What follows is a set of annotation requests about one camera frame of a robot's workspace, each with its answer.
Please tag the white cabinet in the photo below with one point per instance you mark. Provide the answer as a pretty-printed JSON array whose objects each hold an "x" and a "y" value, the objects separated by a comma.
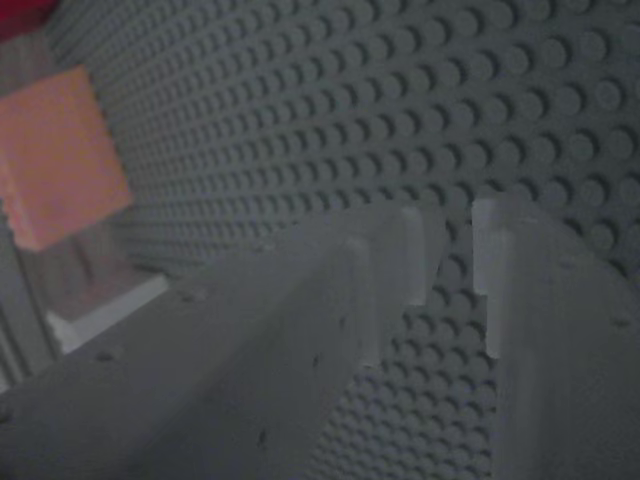
[{"x": 20, "y": 310}]

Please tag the grey studded baseplate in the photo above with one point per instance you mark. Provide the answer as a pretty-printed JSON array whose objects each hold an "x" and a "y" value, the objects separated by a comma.
[{"x": 350, "y": 100}]

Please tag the red studded bin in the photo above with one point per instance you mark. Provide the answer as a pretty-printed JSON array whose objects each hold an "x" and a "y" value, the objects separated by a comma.
[{"x": 20, "y": 10}]

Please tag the white flat strip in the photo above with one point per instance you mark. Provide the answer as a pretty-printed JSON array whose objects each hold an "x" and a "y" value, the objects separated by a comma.
[{"x": 115, "y": 307}]

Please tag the orange block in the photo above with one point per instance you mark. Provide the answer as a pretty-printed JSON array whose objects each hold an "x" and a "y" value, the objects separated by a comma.
[{"x": 60, "y": 160}]

